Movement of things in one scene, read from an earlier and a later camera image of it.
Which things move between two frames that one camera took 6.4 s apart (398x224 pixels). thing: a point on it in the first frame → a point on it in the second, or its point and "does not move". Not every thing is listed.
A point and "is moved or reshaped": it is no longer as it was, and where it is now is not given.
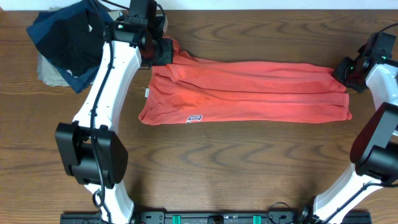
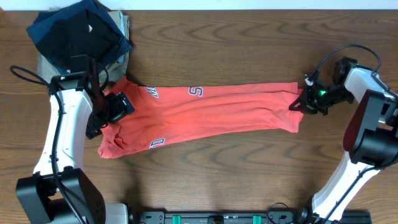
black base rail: (220, 218) does not move
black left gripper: (166, 58) → (119, 110)
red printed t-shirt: (190, 90) is moved or reshaped
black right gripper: (339, 71) → (306, 102)
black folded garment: (78, 43) does not move
